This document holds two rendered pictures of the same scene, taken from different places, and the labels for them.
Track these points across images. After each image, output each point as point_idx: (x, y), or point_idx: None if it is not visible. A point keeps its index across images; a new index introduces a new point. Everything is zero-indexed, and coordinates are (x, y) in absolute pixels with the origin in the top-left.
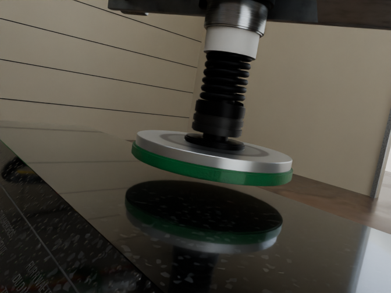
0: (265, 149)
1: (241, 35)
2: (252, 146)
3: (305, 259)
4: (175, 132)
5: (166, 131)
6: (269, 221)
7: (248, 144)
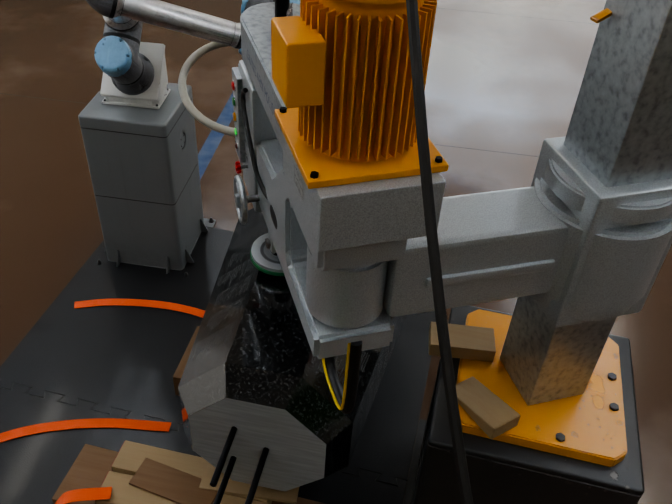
0: (259, 241)
1: None
2: (262, 244)
3: None
4: (273, 266)
5: (276, 268)
6: None
7: (256, 247)
